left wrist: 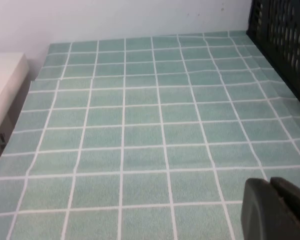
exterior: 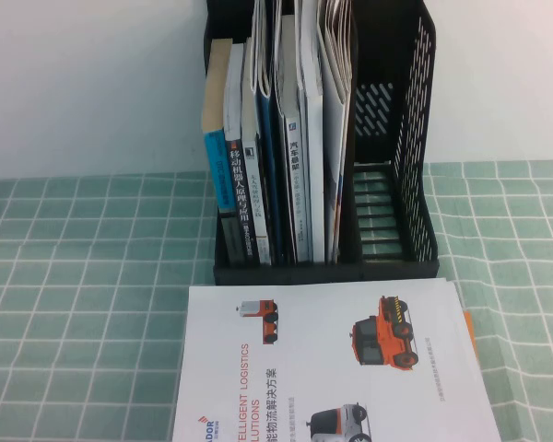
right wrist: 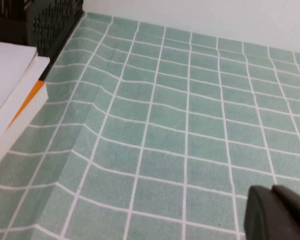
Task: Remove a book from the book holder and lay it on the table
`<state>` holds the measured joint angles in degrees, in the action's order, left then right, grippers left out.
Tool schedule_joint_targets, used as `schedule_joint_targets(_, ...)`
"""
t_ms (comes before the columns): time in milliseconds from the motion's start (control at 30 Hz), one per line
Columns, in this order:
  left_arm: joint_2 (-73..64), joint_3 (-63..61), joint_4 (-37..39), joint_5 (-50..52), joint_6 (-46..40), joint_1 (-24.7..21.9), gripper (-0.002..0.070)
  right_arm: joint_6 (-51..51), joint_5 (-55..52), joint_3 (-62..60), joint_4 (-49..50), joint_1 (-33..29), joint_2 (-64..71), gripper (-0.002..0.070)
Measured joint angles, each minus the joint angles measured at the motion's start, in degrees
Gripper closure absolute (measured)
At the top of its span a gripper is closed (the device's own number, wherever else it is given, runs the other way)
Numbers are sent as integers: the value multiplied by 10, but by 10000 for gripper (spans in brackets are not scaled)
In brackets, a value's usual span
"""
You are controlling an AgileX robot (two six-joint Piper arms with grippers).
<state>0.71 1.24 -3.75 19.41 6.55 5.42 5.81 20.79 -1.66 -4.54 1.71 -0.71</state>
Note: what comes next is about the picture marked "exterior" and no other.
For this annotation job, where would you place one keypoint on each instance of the white spine car suspension book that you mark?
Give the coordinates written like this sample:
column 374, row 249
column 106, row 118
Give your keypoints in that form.
column 299, row 184

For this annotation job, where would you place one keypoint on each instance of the white spine thin book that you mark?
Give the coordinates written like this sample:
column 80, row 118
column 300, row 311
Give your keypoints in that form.
column 253, row 184

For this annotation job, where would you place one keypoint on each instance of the black spine robotics book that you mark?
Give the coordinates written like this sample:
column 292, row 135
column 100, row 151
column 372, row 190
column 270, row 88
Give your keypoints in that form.
column 240, row 184

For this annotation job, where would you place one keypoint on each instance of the black plastic book holder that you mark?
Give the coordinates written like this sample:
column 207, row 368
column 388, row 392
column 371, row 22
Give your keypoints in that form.
column 396, row 271

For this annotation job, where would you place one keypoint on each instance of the blue spine book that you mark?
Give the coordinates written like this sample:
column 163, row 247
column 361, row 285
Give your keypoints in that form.
column 214, row 92

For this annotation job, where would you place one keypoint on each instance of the orange book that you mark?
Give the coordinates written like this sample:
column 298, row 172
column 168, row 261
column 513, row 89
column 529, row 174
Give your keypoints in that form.
column 469, row 331

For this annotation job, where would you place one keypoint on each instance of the blue spine white magazine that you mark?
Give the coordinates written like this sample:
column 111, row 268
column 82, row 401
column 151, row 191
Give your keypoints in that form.
column 269, row 184

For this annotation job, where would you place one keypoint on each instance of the plain white brochure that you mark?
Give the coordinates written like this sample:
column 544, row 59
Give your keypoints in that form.
column 315, row 184

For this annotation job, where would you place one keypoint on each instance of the white brochure with blue print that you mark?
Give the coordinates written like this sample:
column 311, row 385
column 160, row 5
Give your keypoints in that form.
column 329, row 207

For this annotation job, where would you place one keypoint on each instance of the white logistics brochure orange trucks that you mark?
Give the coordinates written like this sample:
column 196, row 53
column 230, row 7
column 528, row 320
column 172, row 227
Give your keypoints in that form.
column 327, row 368

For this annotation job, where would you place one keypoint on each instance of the green checkered tablecloth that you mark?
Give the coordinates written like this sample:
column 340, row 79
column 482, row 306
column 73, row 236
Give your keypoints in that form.
column 97, row 322

